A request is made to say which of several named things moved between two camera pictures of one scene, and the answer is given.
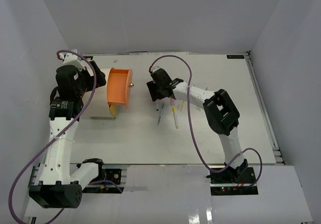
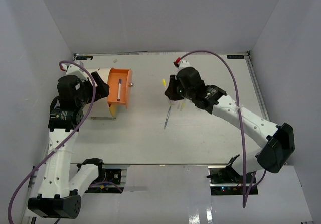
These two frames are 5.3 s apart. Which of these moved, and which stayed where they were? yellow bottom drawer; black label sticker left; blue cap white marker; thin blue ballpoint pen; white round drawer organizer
Moved: blue cap white marker; thin blue ballpoint pen
Stayed: yellow bottom drawer; black label sticker left; white round drawer organizer
